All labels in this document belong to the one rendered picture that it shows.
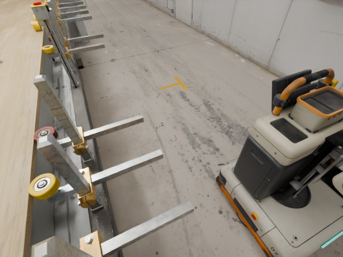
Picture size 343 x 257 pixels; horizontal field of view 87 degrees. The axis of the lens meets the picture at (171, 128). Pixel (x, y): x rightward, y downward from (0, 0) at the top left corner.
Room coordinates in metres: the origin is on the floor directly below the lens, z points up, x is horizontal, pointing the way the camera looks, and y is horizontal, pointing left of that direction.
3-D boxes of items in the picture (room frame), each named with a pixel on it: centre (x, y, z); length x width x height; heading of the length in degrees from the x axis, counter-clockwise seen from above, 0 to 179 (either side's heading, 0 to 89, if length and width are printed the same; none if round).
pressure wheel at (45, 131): (0.52, 0.52, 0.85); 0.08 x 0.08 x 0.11
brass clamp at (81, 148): (0.54, 0.42, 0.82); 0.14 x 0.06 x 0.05; 24
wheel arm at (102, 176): (0.37, 0.24, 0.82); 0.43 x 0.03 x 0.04; 114
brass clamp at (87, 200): (0.31, 0.32, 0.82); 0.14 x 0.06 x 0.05; 24
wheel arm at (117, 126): (0.60, 0.34, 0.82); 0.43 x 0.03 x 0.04; 114
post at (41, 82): (0.52, 0.41, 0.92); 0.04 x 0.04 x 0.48; 24
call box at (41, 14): (1.20, 0.71, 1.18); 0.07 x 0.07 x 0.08; 24
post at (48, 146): (0.29, 0.31, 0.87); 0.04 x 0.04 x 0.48; 24
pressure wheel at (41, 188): (0.29, 0.42, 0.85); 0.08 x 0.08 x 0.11
